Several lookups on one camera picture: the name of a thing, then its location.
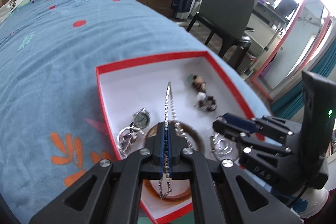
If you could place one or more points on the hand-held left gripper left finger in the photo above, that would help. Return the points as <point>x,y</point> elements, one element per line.
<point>160,150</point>

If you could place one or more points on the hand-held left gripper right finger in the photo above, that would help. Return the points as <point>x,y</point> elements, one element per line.
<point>172,150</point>

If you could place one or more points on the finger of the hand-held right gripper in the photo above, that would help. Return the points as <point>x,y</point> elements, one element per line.
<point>262,145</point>
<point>239,123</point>

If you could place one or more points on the silver wristwatch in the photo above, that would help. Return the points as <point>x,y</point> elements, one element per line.
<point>141,119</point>

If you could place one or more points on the red cardboard box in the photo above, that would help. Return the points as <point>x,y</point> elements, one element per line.
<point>126,90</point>

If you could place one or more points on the amber bangle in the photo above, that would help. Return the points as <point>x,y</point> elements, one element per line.
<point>178,197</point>

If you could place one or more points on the teal curtain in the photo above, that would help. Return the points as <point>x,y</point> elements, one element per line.
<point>291,100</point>

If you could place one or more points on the red framed mirror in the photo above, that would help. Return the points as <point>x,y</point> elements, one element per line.
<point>302,43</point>

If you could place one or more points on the white desk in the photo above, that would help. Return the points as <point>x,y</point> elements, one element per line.
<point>262,22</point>

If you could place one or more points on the grey chair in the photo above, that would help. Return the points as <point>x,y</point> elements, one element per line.
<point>225,3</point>

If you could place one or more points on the black monitor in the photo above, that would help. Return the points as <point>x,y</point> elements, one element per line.
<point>287,7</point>

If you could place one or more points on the blue printed blanket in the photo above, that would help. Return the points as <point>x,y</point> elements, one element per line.
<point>52,56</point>

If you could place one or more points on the white garment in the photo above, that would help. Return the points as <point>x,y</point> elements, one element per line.
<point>10,6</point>

